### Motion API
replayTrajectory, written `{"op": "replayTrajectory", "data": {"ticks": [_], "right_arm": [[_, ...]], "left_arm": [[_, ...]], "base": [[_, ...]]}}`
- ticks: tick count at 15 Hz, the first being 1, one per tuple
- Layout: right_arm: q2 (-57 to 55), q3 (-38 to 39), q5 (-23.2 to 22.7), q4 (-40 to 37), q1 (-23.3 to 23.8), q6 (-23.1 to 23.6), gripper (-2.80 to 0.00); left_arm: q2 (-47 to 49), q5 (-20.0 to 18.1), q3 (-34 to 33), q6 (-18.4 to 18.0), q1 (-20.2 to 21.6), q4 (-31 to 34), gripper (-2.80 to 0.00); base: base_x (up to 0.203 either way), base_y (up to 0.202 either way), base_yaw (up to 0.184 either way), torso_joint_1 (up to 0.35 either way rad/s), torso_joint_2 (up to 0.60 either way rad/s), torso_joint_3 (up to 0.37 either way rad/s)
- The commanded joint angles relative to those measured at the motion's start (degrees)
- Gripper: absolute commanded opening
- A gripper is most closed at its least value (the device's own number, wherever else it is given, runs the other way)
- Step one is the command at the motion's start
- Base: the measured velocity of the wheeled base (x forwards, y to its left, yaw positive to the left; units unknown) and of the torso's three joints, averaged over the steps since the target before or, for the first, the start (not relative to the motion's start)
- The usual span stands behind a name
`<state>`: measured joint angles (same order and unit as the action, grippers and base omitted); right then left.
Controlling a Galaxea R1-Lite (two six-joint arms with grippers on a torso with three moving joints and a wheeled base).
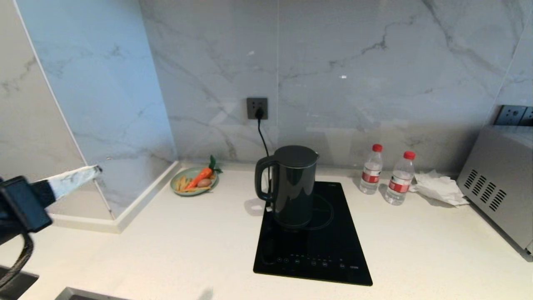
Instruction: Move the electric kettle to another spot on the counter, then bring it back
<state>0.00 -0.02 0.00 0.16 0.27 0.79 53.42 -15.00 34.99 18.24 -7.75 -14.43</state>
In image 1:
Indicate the grey wall socket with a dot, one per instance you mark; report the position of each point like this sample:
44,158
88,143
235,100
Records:
251,103
510,116
529,116

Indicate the stainless steel sink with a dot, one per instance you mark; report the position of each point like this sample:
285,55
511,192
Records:
89,294

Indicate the green plate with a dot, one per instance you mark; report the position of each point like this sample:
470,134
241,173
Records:
186,172

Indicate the yellow toy fry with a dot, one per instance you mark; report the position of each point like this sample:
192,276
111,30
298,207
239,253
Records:
196,189
181,183

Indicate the black power plug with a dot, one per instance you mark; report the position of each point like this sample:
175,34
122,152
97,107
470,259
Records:
259,113

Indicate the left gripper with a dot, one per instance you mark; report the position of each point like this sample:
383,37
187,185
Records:
23,204

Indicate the silver microwave oven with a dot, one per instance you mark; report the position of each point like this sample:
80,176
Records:
504,175

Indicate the dark grey electric kettle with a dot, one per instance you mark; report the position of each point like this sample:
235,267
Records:
293,187

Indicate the black induction cooktop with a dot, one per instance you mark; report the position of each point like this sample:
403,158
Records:
329,250

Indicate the brown toy potato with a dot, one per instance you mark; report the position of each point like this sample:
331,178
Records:
204,182

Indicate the red-capped water bottle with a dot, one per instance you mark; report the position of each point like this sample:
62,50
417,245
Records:
399,185
371,175

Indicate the orange toy carrot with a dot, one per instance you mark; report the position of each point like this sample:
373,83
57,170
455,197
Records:
200,175

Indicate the white crumpled tissue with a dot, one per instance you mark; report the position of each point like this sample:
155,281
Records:
439,187

